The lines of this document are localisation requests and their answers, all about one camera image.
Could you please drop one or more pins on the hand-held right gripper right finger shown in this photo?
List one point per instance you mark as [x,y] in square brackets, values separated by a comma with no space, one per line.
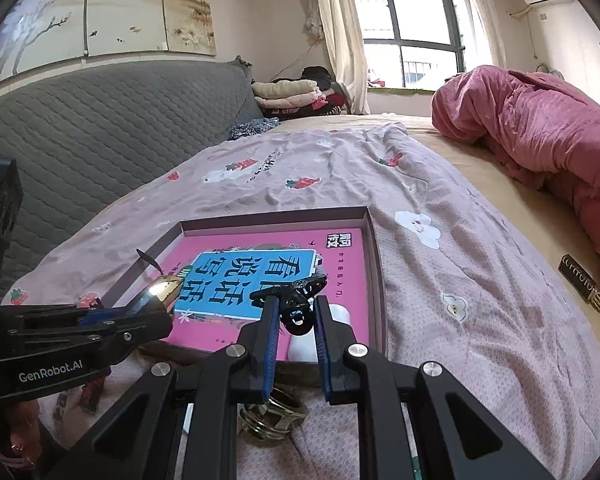
[325,345]

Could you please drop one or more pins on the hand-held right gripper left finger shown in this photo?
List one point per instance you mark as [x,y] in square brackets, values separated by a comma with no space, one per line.
[271,345]

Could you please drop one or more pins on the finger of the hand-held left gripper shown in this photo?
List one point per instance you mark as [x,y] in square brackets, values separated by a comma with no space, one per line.
[105,316]
[140,325]

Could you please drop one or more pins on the white earbuds case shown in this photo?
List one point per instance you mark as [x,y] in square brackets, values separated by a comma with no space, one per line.
[340,317]

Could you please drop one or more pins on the black hair clip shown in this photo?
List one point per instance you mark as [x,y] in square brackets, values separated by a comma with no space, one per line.
[297,317]

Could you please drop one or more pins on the black and gold lipstick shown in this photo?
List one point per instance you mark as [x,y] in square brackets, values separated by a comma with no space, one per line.
[162,291]

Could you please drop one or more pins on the red lighter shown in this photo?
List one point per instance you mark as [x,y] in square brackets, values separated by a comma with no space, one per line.
[94,392]

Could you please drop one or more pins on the brass knob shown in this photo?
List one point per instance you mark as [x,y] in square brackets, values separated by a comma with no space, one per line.
[275,417]

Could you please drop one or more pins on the shallow cardboard box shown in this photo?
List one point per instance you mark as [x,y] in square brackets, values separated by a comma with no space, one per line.
[375,260]

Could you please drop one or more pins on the person's left hand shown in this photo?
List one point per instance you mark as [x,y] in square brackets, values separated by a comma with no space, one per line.
[10,435]

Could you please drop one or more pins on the pink book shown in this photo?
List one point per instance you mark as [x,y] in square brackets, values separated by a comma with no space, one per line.
[340,270]

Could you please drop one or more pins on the strawberry printed blanket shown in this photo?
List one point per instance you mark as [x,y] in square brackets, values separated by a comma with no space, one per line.
[480,360]

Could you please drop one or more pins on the grey quilted headboard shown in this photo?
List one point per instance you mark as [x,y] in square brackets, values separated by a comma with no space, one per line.
[105,125]

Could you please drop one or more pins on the dark patterned cloth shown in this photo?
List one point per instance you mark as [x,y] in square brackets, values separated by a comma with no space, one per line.
[252,129]

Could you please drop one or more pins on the beige bed sheet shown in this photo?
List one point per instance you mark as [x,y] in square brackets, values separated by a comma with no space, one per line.
[505,210]

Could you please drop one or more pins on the pile of folded clothes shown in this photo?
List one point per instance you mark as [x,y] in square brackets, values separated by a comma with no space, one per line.
[285,90]

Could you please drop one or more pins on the black mattress label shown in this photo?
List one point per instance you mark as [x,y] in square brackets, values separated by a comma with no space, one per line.
[580,280]

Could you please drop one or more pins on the pink quilt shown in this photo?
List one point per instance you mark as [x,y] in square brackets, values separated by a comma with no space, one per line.
[530,120]

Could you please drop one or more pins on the cream curtain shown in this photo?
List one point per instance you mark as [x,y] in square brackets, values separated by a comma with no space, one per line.
[340,35]
[482,15]

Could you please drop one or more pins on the black framed window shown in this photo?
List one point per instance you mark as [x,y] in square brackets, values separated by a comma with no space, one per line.
[460,45]

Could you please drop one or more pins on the white fan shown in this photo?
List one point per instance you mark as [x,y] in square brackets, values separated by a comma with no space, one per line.
[547,71]

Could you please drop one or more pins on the floral wall painting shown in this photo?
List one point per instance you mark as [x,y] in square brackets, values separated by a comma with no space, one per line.
[105,5]

